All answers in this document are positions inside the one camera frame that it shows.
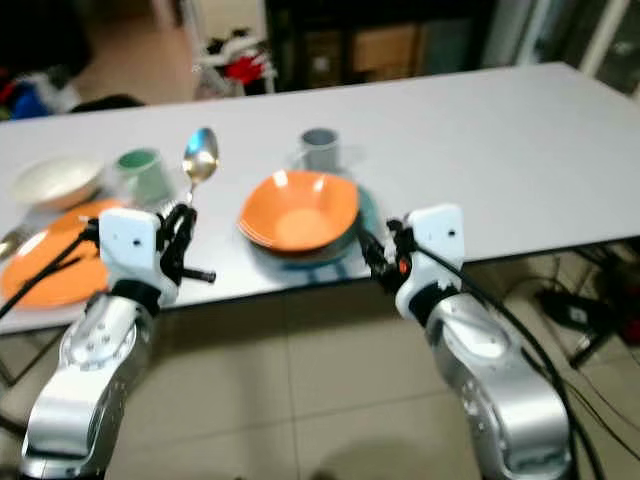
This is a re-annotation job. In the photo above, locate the red and white object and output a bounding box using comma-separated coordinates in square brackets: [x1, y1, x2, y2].
[222, 52, 273, 89]

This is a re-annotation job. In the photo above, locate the white bowl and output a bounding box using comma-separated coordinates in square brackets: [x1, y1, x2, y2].
[11, 154, 104, 211]

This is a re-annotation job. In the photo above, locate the black power strip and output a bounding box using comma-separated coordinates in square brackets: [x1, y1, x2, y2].
[534, 284, 623, 367]

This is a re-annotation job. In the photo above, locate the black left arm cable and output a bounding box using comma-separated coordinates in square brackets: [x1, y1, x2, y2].
[0, 222, 103, 323]

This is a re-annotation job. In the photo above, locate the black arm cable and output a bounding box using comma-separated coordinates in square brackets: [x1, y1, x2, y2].
[414, 244, 609, 480]
[0, 222, 103, 323]

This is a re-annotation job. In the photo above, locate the green mug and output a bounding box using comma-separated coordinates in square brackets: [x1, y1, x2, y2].
[115, 147, 174, 207]

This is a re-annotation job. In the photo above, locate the brown cardboard box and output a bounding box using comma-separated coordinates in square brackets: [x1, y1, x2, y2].
[348, 24, 423, 79]

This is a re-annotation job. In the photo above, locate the orange plate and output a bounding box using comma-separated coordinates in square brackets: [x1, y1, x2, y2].
[0, 198, 127, 309]

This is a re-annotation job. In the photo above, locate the golden metal spoon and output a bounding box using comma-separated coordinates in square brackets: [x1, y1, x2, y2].
[0, 227, 28, 263]

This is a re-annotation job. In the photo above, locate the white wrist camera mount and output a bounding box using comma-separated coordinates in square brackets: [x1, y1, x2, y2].
[97, 206, 167, 307]
[394, 203, 467, 323]

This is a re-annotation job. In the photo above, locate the orange bowl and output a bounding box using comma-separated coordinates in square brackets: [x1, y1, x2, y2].
[237, 169, 361, 254]

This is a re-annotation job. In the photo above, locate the teal plate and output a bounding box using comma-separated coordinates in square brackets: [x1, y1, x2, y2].
[244, 184, 381, 270]

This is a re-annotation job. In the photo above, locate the shiny metal spoon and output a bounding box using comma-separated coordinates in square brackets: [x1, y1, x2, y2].
[181, 126, 221, 207]

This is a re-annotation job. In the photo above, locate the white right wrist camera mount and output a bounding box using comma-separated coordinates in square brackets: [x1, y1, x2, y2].
[394, 203, 467, 323]

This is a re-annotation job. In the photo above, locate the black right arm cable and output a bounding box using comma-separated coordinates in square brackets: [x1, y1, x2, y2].
[414, 244, 609, 480]

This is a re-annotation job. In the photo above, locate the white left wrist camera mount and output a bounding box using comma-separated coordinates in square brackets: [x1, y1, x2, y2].
[97, 206, 167, 307]

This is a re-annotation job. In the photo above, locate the grey mug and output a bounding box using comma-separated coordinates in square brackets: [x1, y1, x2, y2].
[294, 127, 342, 173]

